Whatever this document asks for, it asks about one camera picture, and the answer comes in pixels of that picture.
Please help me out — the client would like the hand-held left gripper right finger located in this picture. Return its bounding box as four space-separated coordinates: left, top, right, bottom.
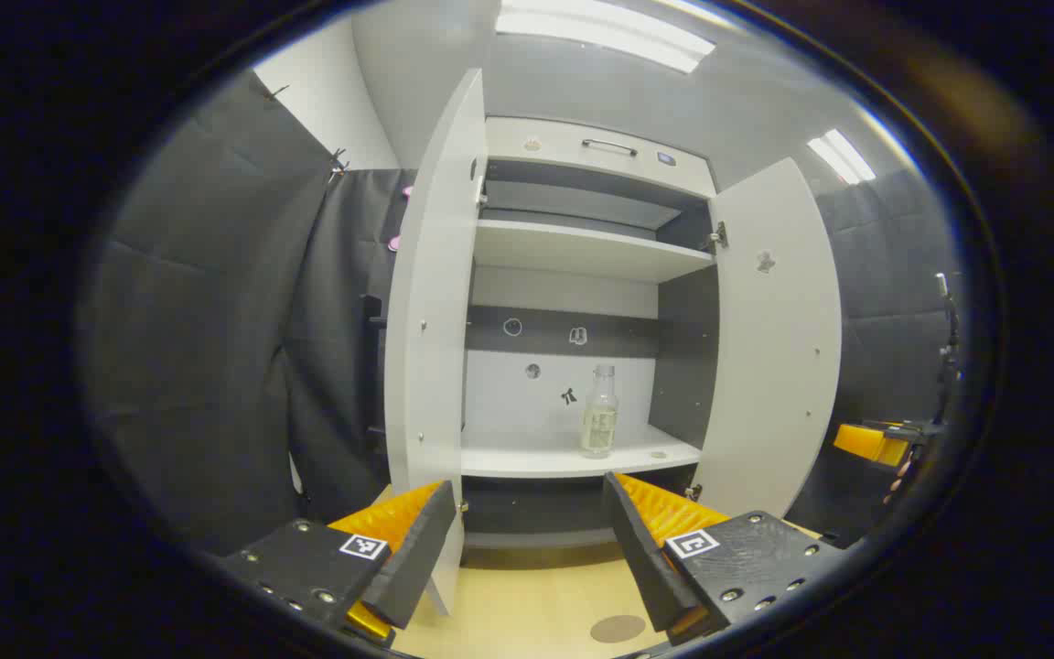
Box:
602 471 848 646

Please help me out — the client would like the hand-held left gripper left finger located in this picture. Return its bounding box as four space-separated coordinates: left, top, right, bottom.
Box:
216 478 459 649

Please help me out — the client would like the white cabinet door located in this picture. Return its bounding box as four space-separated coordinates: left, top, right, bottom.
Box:
384 69 489 616
692 157 844 521

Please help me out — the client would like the clear glass bottle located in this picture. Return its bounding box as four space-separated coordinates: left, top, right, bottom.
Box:
580 364 620 459

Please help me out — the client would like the white cabinet shelf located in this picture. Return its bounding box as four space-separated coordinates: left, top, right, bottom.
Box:
460 423 702 479
474 220 716 283

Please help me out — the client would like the small ceiling light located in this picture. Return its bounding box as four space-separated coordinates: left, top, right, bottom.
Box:
807 128 877 186

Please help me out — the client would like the black backdrop cloth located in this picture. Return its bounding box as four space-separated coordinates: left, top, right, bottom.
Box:
79 69 963 555

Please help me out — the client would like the long ceiling light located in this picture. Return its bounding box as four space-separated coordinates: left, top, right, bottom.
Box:
495 0 718 74

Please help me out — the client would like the black door handle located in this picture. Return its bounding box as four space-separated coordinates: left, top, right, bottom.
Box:
360 293 389 437

